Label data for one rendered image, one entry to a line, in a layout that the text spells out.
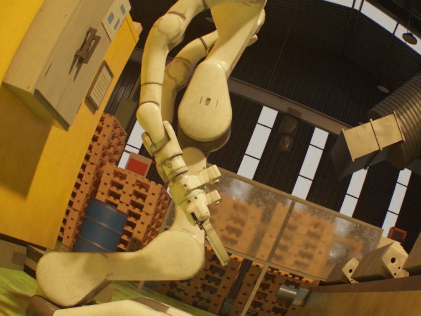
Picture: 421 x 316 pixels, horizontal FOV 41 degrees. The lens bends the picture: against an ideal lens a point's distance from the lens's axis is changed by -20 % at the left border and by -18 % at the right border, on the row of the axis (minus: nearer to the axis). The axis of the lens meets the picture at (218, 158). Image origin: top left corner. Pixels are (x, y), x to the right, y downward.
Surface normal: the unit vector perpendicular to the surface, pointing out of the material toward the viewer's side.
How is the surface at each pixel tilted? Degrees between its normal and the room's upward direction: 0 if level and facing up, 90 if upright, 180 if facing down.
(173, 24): 89
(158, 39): 104
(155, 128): 97
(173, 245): 90
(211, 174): 89
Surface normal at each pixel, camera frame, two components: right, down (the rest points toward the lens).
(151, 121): 0.11, -0.04
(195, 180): 0.45, -0.40
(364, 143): -0.04, -0.20
